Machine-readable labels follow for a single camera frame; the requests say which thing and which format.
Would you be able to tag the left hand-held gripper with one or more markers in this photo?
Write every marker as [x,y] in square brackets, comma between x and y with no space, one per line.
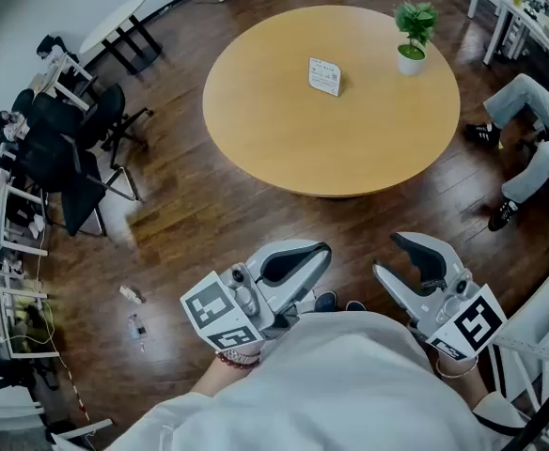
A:
[218,313]

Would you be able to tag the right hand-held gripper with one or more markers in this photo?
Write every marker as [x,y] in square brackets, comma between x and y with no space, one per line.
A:
[472,322]

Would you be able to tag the white table card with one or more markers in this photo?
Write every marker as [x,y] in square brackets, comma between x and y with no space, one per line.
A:
[324,75]

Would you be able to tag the person's left forearm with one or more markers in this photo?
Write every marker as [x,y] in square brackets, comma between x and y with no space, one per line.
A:
[220,379]

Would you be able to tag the person's right forearm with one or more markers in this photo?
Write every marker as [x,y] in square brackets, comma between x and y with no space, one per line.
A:
[467,388]

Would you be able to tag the person's left shoe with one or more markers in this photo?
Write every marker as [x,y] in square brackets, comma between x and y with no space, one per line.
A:
[325,301]

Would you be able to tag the person's right shoe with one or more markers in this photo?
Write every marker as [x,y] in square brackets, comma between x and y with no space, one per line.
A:
[355,306]

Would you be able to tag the gold bangle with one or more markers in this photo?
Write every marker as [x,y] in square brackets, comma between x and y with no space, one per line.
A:
[458,374]

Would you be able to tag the person's white shirt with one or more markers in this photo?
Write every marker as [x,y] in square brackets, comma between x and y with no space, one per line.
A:
[326,393]

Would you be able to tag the white metal rack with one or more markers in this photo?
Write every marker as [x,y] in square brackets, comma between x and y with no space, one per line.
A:
[533,317]

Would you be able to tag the round wooden table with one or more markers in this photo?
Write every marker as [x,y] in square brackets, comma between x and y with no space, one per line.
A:
[302,144]

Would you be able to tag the small pale box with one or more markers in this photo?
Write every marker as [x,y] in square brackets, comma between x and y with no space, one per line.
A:
[132,294]

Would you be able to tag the small clear packet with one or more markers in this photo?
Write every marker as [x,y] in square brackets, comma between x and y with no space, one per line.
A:
[137,326]

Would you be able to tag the green plant in white pot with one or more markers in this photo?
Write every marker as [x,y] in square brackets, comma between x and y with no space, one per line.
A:
[413,40]

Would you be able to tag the black office chair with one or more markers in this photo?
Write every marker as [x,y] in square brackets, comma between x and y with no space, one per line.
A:
[72,191]
[49,111]
[105,115]

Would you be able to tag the white office desk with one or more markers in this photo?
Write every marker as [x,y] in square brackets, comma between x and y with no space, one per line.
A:
[70,82]
[20,251]

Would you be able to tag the white round table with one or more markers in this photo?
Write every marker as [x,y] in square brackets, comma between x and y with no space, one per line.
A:
[114,21]

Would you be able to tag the white frame table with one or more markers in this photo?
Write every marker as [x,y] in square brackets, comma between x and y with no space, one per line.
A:
[25,355]

